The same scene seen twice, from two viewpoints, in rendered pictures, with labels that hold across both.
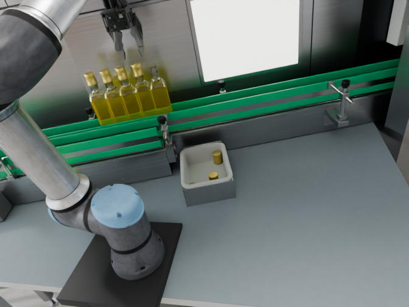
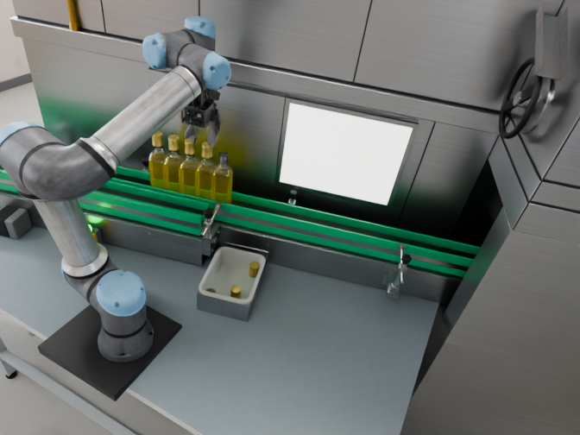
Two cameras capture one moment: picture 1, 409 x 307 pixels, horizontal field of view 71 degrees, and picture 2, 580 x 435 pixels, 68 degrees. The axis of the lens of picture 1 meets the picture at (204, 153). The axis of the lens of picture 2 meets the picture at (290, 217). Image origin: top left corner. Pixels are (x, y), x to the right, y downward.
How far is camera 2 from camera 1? 0.50 m
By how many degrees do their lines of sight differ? 5
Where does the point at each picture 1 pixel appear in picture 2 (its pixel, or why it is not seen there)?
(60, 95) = not seen: hidden behind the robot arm
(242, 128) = (294, 250)
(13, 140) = (53, 216)
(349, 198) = (350, 375)
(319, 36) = (421, 187)
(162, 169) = (193, 256)
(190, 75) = (266, 169)
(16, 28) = (84, 163)
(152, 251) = (137, 343)
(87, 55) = not seen: hidden behind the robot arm
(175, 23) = (267, 116)
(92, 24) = not seen: hidden behind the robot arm
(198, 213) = (203, 321)
